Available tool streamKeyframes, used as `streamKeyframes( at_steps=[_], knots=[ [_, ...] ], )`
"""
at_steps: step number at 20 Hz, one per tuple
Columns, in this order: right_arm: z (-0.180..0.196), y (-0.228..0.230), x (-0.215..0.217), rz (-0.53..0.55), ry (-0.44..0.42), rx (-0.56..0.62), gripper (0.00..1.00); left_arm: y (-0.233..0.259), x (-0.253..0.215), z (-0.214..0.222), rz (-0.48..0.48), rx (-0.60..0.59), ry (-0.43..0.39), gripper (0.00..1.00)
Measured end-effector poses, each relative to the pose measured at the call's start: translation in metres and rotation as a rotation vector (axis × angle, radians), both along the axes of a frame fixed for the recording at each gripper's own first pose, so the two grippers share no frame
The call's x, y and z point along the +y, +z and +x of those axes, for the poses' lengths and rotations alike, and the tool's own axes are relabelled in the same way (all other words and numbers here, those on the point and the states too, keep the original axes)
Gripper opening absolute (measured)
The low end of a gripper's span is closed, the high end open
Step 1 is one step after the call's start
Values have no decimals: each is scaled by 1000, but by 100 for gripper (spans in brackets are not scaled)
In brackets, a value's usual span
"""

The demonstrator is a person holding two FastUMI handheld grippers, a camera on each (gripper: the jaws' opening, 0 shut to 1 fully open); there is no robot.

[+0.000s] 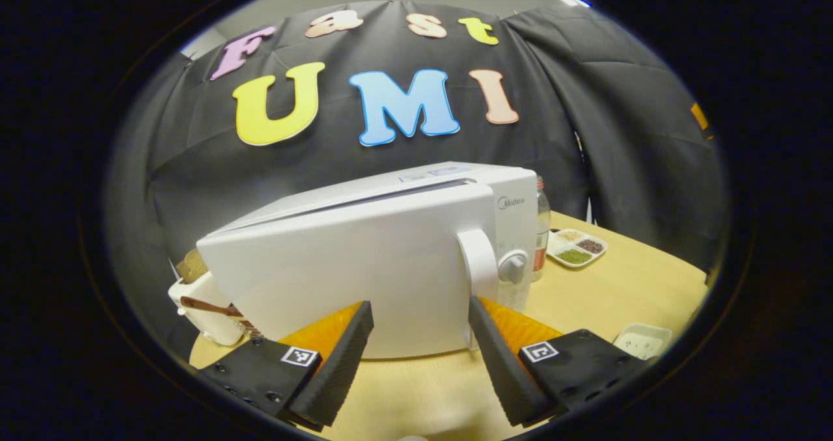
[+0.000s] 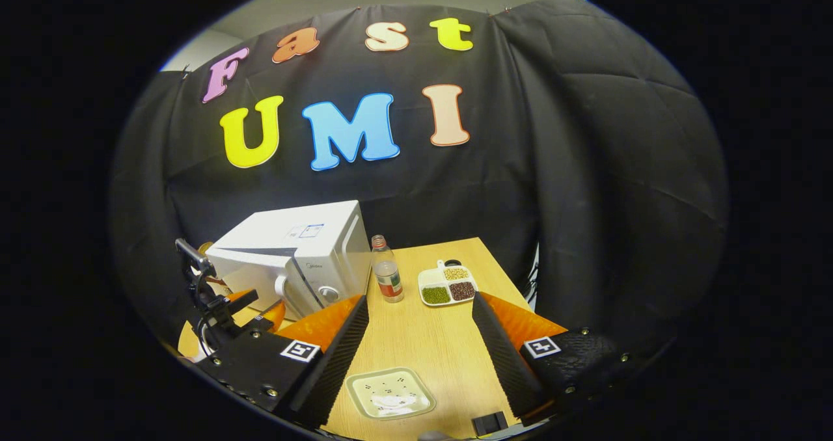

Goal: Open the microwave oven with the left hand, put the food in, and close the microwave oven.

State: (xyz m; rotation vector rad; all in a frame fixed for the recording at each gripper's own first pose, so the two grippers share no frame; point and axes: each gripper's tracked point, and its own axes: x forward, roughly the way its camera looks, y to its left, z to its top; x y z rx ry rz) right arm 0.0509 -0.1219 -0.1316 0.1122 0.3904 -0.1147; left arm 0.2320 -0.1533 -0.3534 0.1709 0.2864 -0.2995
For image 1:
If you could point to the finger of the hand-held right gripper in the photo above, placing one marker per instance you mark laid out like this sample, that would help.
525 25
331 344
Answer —
699 117

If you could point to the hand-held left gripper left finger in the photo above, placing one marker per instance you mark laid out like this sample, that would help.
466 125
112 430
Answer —
341 369

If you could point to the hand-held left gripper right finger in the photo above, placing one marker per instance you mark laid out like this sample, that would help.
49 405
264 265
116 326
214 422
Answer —
501 369

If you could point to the white microwave oven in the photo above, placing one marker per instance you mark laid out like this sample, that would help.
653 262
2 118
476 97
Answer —
364 259

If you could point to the white divided dish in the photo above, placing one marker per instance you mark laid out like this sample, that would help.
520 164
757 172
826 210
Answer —
576 249

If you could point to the clear bottle red label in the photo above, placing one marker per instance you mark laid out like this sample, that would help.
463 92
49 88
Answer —
541 233

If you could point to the cream toaster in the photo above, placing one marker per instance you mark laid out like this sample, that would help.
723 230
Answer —
208 317

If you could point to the small beige tray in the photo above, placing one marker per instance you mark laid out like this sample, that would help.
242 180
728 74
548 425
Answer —
643 342

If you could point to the ceiling light panel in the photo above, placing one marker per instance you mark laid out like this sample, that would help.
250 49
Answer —
574 0

